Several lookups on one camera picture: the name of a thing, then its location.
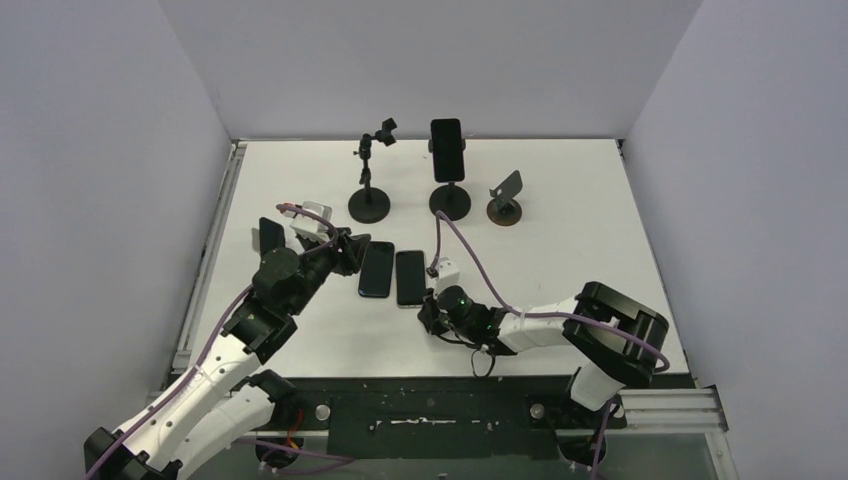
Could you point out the black phone stand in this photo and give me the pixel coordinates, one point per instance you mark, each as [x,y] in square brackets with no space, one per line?
[449,198]
[369,204]

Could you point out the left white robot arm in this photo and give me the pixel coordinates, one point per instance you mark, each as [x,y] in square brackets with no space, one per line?
[227,392]

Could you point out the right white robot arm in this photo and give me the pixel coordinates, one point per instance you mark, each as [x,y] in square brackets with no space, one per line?
[620,337]

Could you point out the brown base phone stand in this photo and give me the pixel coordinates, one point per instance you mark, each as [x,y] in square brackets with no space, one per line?
[503,209]

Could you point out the aluminium rail left edge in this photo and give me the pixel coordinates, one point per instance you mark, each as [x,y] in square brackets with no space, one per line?
[193,315]

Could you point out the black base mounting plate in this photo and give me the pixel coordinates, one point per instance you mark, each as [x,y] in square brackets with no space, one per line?
[436,417]

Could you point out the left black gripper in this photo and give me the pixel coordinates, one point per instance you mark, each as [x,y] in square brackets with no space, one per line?
[348,251]

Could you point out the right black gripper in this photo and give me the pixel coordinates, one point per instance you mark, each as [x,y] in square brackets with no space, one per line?
[432,314]

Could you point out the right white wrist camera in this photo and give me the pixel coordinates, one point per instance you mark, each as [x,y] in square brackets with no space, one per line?
[444,273]

